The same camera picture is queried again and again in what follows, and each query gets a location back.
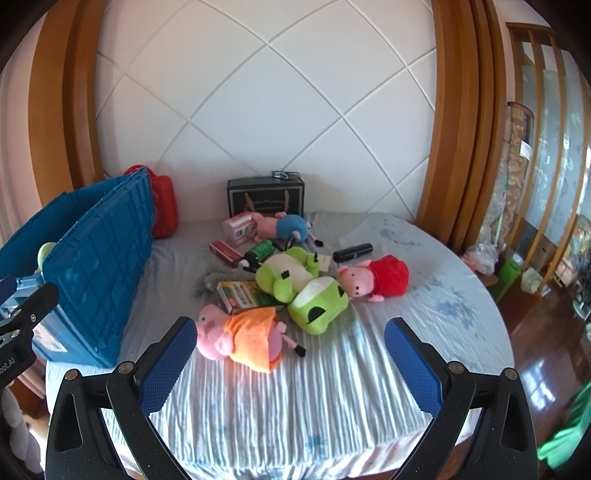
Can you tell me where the pale floral desktop cloth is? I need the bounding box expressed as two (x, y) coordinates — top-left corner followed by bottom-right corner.
(46, 211), (515, 480)

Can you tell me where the green frog plush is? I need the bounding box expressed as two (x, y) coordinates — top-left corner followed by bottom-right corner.
(255, 247), (350, 336)

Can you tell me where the blue plastic crate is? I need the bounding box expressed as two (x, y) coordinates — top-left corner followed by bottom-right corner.
(0, 167), (158, 369)

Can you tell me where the red plastic case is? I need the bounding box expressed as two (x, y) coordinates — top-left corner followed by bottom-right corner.
(122, 165), (179, 239)

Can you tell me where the green white box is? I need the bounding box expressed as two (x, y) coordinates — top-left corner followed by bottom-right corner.
(217, 281), (282, 315)

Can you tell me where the black gift box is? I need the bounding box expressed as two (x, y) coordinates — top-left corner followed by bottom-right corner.
(226, 174), (305, 217)

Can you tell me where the red box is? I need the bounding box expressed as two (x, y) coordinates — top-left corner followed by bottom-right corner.
(209, 240), (243, 266)

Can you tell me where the green cloth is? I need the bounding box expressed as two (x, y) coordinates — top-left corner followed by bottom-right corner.
(538, 383), (591, 472)

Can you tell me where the green black bottle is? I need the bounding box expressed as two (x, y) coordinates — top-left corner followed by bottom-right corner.
(240, 239), (276, 271)

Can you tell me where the small pink box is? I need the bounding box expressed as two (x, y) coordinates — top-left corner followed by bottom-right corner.
(222, 212), (259, 244)

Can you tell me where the rolled patterned carpet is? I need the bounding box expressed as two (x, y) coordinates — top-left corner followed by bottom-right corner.
(480, 102), (534, 259)

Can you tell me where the blue dress pig plush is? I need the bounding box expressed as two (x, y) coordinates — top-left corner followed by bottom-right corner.
(249, 211), (324, 247)

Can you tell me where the orange dress pig plush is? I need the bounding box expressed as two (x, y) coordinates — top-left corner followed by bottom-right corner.
(196, 303), (307, 372)

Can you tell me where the clear plastic bag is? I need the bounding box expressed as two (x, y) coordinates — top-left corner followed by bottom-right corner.
(462, 242), (499, 275)

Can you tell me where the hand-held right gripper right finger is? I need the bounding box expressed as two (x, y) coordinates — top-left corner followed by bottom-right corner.
(384, 316), (539, 480)

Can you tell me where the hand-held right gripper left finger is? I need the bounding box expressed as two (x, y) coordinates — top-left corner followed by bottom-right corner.
(45, 316), (199, 480)

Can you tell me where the black cylinder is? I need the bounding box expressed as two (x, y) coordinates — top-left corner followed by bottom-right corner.
(333, 243), (373, 263)

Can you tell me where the wooden wall trim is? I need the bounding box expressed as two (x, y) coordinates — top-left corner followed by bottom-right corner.
(28, 0), (109, 192)
(416, 0), (509, 250)

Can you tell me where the red dress pig plush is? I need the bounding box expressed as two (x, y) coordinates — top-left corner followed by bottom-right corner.
(335, 255), (410, 304)

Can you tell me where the pink curtain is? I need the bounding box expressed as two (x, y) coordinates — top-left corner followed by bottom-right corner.
(0, 65), (47, 252)

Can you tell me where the glass panel partition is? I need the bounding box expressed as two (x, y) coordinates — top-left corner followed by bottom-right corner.
(505, 21), (591, 287)

